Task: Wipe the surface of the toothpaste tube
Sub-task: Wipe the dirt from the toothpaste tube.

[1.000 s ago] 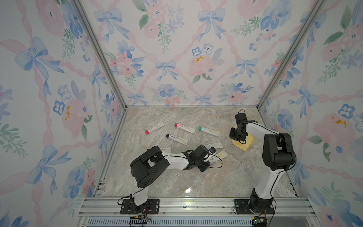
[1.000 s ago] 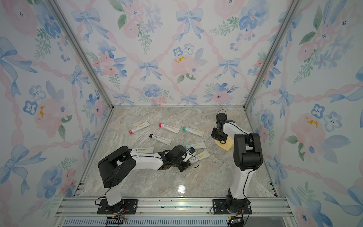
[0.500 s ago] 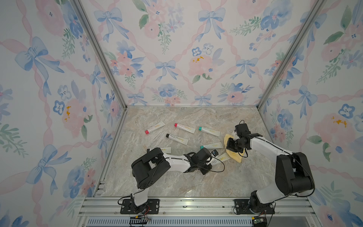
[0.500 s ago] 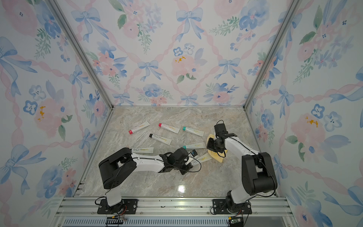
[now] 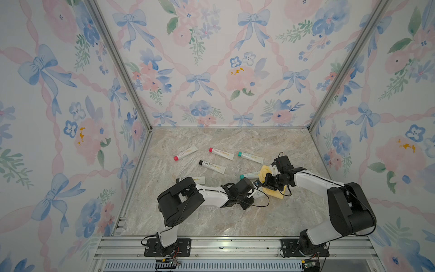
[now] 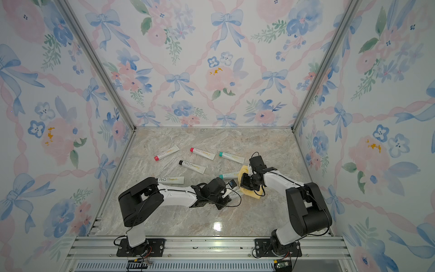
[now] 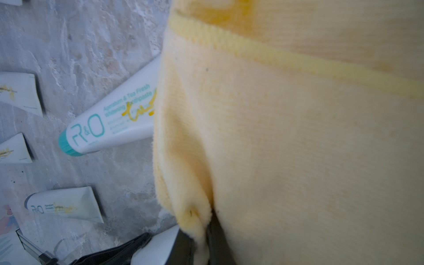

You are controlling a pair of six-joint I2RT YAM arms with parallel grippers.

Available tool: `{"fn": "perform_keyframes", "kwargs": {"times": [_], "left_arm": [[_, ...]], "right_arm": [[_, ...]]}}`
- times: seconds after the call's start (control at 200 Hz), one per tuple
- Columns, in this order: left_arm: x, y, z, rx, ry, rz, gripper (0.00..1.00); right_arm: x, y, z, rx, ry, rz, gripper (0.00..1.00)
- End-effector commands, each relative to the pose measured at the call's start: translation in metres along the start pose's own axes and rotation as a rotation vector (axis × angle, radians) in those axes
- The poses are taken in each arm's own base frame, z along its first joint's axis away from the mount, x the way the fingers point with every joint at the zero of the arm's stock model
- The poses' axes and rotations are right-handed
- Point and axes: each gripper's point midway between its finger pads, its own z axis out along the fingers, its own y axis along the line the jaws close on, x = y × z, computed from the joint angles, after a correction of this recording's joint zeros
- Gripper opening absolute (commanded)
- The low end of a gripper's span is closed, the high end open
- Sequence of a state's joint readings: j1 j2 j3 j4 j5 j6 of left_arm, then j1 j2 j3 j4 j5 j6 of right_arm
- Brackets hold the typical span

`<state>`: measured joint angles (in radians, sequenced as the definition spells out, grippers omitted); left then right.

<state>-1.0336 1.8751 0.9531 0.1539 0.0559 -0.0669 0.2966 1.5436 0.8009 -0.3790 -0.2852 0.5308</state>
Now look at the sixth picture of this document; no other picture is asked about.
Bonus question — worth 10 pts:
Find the yellow cleaning cloth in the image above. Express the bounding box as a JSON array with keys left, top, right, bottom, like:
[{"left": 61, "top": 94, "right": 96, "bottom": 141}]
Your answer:
[{"left": 237, "top": 165, "right": 265, "bottom": 199}]

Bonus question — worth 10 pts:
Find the teal cap toothpaste tube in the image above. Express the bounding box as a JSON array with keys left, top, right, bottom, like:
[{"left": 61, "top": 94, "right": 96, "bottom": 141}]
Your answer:
[
  {"left": 219, "top": 152, "right": 245, "bottom": 164},
  {"left": 219, "top": 172, "right": 239, "bottom": 180}
]

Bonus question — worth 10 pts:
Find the dark cap toothpaste tube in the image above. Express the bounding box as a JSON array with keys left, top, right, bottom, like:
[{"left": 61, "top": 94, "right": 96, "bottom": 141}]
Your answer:
[{"left": 229, "top": 188, "right": 244, "bottom": 201}]

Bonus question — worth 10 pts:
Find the toothpaste tube near left arm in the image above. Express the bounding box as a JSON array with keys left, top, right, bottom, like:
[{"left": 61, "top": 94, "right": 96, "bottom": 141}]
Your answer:
[{"left": 157, "top": 176, "right": 185, "bottom": 185}]

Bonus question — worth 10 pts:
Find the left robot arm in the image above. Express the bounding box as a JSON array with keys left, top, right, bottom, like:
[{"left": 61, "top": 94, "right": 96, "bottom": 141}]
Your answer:
[{"left": 118, "top": 177, "right": 233, "bottom": 248}]

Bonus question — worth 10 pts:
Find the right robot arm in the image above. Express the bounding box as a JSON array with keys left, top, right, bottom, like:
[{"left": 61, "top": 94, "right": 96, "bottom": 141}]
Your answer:
[{"left": 237, "top": 165, "right": 333, "bottom": 256}]

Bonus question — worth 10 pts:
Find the teal cap toothpaste tube back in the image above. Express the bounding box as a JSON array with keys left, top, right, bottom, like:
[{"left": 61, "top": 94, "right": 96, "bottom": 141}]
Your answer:
[{"left": 219, "top": 152, "right": 245, "bottom": 164}]

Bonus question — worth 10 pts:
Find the black cap toothpaste tube centre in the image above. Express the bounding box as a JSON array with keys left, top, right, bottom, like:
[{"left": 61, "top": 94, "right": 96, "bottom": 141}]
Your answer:
[{"left": 179, "top": 160, "right": 206, "bottom": 175}]

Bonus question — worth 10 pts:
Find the pink cap toothpaste tube centre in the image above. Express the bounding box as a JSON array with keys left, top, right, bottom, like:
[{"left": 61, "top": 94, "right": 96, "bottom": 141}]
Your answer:
[{"left": 190, "top": 147, "right": 215, "bottom": 160}]

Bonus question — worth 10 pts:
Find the pink cap toothpaste tube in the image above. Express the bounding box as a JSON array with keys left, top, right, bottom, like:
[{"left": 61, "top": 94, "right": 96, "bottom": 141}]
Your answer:
[
  {"left": 190, "top": 147, "right": 215, "bottom": 160},
  {"left": 154, "top": 145, "right": 180, "bottom": 162}
]

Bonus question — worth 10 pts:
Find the pink cap toothpaste tube left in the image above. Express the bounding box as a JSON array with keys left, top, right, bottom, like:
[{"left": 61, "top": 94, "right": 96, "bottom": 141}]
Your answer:
[{"left": 154, "top": 145, "right": 180, "bottom": 162}]

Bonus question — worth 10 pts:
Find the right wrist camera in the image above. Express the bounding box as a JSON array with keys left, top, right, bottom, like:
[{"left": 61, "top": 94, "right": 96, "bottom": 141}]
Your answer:
[{"left": 249, "top": 155, "right": 267, "bottom": 171}]

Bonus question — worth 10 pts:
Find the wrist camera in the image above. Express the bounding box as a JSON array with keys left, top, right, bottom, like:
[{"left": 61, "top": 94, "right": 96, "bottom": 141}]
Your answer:
[
  {"left": 227, "top": 180, "right": 237, "bottom": 189},
  {"left": 249, "top": 155, "right": 267, "bottom": 171}
]

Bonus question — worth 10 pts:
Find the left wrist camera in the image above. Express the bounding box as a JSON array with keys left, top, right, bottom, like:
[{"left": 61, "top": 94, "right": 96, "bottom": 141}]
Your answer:
[{"left": 227, "top": 180, "right": 237, "bottom": 189}]

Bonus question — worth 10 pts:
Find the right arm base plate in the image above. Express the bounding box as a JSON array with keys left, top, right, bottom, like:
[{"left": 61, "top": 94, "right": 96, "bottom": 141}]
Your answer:
[{"left": 253, "top": 238, "right": 302, "bottom": 258}]

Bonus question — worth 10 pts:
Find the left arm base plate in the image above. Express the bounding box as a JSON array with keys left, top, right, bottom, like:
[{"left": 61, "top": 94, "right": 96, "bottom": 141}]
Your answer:
[{"left": 113, "top": 237, "right": 166, "bottom": 258}]

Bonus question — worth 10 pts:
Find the aluminium front rail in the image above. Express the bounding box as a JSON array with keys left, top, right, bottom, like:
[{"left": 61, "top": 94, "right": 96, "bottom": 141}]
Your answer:
[{"left": 60, "top": 236, "right": 357, "bottom": 272}]

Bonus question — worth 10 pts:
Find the right aluminium frame post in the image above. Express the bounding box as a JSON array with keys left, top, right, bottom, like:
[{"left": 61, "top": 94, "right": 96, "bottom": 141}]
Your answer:
[{"left": 292, "top": 0, "right": 360, "bottom": 134}]

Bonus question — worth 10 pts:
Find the aluminium frame post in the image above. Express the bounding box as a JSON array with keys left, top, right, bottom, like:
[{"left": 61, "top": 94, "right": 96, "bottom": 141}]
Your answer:
[
  {"left": 292, "top": 0, "right": 360, "bottom": 134},
  {"left": 54, "top": 0, "right": 136, "bottom": 132}
]

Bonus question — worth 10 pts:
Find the left aluminium frame post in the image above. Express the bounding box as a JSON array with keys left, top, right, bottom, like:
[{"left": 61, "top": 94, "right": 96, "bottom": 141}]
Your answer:
[{"left": 54, "top": 0, "right": 136, "bottom": 132}]

